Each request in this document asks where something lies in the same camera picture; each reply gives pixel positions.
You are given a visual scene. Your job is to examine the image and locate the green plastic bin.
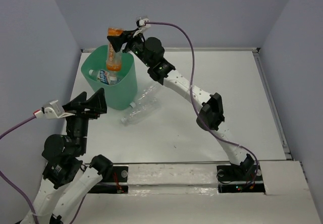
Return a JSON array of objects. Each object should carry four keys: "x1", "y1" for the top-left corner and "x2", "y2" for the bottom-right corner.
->
[{"x1": 81, "y1": 45, "x2": 138, "y2": 110}]

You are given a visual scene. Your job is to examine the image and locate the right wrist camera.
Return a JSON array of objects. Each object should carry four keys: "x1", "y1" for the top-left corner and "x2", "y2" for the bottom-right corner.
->
[{"x1": 136, "y1": 16, "x2": 150, "y2": 29}]

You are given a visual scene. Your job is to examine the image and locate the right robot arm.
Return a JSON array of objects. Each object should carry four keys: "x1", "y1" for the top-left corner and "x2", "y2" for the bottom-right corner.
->
[{"x1": 107, "y1": 30, "x2": 259, "y2": 180}]

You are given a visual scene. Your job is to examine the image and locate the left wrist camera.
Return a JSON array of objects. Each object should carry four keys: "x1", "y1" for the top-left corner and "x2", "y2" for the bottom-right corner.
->
[{"x1": 33, "y1": 100, "x2": 64, "y2": 119}]

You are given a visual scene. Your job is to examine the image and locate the clear ribbed bottle lower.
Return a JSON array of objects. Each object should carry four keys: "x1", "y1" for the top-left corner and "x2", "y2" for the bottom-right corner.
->
[{"x1": 121, "y1": 98, "x2": 160, "y2": 126}]

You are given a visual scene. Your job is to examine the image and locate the clear ribbed bottle upper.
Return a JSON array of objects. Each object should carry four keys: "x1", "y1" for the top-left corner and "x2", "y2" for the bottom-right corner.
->
[{"x1": 130, "y1": 83, "x2": 162, "y2": 108}]

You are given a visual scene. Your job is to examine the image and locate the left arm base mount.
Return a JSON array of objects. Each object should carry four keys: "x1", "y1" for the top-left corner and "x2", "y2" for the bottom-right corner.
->
[{"x1": 89, "y1": 165, "x2": 129, "y2": 194}]

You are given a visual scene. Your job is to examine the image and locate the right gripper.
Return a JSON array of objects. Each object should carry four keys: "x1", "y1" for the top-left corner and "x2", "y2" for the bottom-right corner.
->
[{"x1": 105, "y1": 28, "x2": 151, "y2": 68}]

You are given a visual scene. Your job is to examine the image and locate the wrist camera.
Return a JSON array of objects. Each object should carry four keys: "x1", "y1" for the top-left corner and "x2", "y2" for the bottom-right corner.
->
[
  {"x1": 33, "y1": 100, "x2": 64, "y2": 119},
  {"x1": 136, "y1": 16, "x2": 150, "y2": 29}
]

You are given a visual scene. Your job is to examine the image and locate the white blue label bottle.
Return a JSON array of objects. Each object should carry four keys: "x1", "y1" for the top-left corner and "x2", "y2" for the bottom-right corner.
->
[{"x1": 88, "y1": 69, "x2": 121, "y2": 85}]

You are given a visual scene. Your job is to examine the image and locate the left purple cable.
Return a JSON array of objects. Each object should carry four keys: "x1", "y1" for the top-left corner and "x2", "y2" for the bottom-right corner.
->
[{"x1": 0, "y1": 115, "x2": 89, "y2": 224}]

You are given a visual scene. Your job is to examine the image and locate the clear ribbed bottle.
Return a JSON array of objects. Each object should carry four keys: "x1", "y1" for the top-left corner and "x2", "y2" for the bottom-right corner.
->
[
  {"x1": 130, "y1": 83, "x2": 162, "y2": 108},
  {"x1": 121, "y1": 98, "x2": 160, "y2": 126}
]

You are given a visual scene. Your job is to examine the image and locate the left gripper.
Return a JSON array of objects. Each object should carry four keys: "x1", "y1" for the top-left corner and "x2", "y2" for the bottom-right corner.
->
[{"x1": 62, "y1": 86, "x2": 109, "y2": 152}]

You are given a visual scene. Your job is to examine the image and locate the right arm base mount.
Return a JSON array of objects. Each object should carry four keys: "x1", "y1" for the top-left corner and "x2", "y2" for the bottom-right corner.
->
[{"x1": 216, "y1": 165, "x2": 265, "y2": 194}]

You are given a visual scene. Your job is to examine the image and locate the orange label bottle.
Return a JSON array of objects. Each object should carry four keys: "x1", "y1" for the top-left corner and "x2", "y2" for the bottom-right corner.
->
[{"x1": 106, "y1": 27, "x2": 123, "y2": 85}]

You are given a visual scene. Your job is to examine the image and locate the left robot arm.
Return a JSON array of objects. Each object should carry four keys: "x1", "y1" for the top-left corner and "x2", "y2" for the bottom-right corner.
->
[{"x1": 20, "y1": 88, "x2": 113, "y2": 223}]

